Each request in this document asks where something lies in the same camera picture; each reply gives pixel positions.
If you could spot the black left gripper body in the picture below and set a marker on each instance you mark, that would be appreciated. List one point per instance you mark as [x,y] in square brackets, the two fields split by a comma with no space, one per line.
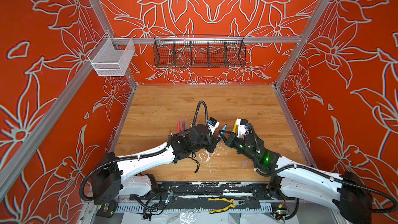
[209,144]

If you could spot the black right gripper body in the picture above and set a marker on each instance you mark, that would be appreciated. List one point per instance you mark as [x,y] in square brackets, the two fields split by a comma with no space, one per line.
[241,146]

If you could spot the blue marker pen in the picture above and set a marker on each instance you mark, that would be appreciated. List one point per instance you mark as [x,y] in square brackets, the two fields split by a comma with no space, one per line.
[223,129]

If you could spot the pink highlighter pen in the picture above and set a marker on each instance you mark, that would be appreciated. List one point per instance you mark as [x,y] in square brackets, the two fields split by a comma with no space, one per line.
[178,126]

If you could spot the yellow highlighter pen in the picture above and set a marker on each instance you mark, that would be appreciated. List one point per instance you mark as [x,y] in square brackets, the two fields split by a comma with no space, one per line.
[234,127]

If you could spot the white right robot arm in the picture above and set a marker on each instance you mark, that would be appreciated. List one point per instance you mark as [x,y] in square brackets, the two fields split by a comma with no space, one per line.
[343,193]

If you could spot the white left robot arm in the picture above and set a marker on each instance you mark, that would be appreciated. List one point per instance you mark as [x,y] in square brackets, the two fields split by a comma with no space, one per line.
[114,176]

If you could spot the yellow black pliers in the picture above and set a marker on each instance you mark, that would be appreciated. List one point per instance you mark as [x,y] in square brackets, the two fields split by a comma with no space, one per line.
[226,204]

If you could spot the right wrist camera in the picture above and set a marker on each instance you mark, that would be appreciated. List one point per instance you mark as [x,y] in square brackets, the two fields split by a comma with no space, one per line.
[241,129]

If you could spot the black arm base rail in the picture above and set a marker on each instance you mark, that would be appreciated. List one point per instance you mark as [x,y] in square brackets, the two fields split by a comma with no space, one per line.
[240,189]

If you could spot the black wire wall basket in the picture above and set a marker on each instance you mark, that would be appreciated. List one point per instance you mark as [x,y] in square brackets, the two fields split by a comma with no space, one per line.
[200,51]

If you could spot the white wire mesh basket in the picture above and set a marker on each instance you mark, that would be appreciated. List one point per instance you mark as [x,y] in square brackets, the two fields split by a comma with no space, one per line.
[112,56]

